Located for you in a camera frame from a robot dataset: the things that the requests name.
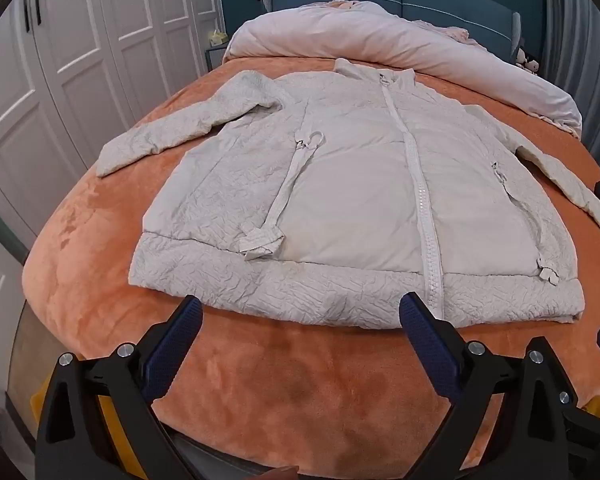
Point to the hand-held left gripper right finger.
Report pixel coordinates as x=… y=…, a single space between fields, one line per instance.
x=427 y=340

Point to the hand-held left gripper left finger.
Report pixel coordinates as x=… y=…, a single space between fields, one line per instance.
x=177 y=340

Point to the white quilted jacket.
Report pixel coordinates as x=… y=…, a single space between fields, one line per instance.
x=350 y=200

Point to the orange plush bed blanket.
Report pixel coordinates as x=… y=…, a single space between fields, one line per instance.
x=260 y=375

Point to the grey nightstand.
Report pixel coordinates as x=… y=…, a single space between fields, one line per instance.
x=214 y=58

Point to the grey curtain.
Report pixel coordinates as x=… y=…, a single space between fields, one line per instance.
x=580 y=60

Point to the small plush toy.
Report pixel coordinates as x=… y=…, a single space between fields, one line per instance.
x=526 y=62

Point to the white panelled wardrobe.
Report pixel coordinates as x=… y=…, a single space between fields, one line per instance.
x=70 y=60

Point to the pale pink duvet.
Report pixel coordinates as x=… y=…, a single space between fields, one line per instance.
x=380 y=40

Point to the yellow tissue box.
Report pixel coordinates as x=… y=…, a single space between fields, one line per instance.
x=217 y=36

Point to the pink ruffled pillow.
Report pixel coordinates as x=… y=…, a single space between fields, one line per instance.
x=456 y=33

